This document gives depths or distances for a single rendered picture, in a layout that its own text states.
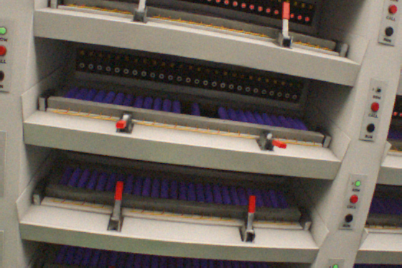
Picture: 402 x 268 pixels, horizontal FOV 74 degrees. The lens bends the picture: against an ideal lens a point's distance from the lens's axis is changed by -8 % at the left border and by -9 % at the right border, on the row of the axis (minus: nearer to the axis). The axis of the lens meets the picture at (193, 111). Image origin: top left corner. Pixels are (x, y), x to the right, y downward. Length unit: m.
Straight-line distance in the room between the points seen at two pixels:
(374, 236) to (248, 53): 0.53
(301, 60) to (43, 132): 0.48
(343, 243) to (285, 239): 0.13
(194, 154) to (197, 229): 0.17
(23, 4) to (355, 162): 0.69
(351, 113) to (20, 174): 0.64
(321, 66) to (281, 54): 0.09
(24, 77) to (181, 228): 0.41
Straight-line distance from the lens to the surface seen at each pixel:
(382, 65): 0.65
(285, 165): 0.58
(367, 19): 0.64
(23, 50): 0.55
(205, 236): 0.61
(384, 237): 0.83
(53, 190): 0.65
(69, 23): 0.53
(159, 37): 0.50
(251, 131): 0.58
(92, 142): 0.53
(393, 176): 0.73
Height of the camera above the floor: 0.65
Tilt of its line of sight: 6 degrees down
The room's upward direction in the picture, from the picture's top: 9 degrees clockwise
